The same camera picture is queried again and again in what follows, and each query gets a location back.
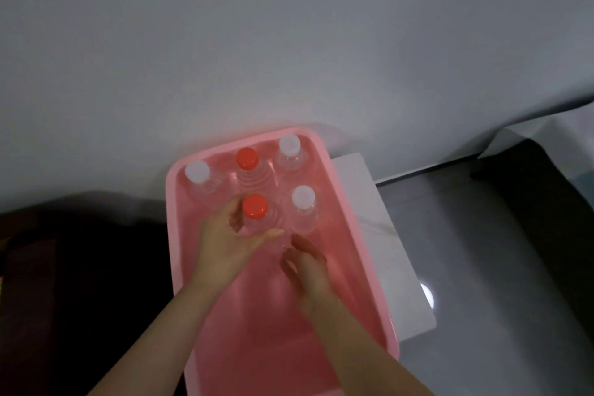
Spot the person's left hand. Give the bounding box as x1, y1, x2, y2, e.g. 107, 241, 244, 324
192, 196, 285, 289

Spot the person's right hand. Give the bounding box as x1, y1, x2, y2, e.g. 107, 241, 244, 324
279, 233, 333, 314

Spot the red-capped clear plastic bottle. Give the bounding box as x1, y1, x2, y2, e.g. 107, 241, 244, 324
233, 147, 275, 198
240, 194, 291, 255

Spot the person's right forearm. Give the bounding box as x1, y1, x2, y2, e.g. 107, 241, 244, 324
299, 288, 438, 396

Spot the person's left forearm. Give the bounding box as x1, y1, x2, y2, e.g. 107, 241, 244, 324
87, 276, 234, 396

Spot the white-capped clear plastic bottle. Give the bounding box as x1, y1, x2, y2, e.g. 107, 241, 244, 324
185, 160, 223, 195
273, 134, 310, 173
288, 185, 321, 237

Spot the pink plastic tub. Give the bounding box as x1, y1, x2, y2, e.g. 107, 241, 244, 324
166, 127, 401, 396

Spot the dark sofa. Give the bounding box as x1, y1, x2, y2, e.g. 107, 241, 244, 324
0, 191, 191, 396

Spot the dark cloth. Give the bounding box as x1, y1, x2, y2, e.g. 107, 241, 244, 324
468, 138, 594, 350

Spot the white paper sheet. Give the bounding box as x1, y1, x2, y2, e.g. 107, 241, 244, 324
477, 105, 594, 161

